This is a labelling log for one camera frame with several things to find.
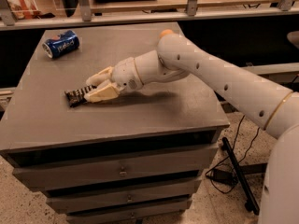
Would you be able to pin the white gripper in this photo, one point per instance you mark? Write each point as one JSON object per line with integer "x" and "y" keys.
{"x": 125, "y": 75}

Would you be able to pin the black rxbar chocolate bar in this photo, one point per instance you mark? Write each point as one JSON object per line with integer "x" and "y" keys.
{"x": 76, "y": 97}

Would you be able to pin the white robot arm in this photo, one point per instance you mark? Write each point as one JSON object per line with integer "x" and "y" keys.
{"x": 269, "y": 105}

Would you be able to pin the blue pepsi can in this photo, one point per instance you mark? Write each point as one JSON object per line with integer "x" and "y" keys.
{"x": 61, "y": 44}

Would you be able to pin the orange fruit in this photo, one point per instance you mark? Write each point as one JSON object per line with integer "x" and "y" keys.
{"x": 166, "y": 32}

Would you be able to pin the grey drawer cabinet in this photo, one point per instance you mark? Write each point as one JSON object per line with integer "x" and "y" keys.
{"x": 39, "y": 127}

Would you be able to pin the top grey drawer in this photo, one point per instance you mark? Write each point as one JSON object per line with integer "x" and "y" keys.
{"x": 69, "y": 174}

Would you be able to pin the grey drawer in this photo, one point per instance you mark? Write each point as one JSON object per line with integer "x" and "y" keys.
{"x": 125, "y": 195}
{"x": 69, "y": 174}
{"x": 128, "y": 212}

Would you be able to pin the red white bag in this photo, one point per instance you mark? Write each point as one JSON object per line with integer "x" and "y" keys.
{"x": 23, "y": 9}

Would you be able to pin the middle grey drawer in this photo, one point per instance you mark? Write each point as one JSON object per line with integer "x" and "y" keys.
{"x": 125, "y": 195}

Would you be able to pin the bottom grey drawer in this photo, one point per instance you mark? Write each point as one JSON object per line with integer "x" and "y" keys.
{"x": 128, "y": 212}

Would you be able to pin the black power adapter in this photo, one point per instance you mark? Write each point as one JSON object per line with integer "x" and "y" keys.
{"x": 223, "y": 177}

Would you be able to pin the black table leg base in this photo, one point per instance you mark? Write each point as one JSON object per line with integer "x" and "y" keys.
{"x": 241, "y": 171}

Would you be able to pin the metal shelf rail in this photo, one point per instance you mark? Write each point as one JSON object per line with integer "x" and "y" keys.
{"x": 88, "y": 14}

